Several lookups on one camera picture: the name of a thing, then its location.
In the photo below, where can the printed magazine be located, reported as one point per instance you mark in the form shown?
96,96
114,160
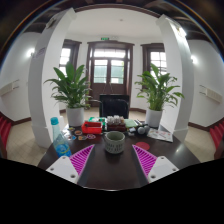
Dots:
160,135

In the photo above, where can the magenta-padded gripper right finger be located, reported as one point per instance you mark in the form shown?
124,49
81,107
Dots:
161,168

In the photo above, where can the red box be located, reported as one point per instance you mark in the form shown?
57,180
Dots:
91,128

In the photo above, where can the grey-green patterned mug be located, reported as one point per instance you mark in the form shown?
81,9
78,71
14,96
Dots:
115,143

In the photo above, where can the red carpeted staircase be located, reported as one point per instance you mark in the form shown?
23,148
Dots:
4,128
218,133

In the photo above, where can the black chair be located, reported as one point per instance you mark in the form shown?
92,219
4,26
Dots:
114,105

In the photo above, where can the flat round red coaster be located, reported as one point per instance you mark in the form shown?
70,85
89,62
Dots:
142,146

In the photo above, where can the green exit sign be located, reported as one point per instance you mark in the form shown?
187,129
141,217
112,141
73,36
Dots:
105,38

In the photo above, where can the small round pink badge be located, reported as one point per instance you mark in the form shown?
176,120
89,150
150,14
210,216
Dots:
90,136

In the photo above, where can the dark-framed window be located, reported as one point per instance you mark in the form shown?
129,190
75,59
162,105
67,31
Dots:
158,58
65,55

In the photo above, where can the leafy plant in white pot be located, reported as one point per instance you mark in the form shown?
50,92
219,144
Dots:
75,116
154,118

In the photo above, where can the green notebook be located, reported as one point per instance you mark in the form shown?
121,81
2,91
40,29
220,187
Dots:
130,123

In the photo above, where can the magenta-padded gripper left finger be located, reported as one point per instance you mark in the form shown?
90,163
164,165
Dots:
63,168

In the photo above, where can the green and white box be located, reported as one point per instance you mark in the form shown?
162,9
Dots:
96,119

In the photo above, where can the white wall lamp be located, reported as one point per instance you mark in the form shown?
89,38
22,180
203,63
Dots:
30,52
193,59

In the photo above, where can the white wall radiator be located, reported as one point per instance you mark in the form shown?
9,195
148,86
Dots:
211,94
8,88

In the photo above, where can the clear bottle with blue cap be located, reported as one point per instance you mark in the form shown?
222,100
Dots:
61,143

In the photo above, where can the dark wooden double door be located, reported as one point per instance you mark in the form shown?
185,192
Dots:
110,88

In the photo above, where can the wooden tray with small cups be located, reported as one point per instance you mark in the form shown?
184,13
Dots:
116,124

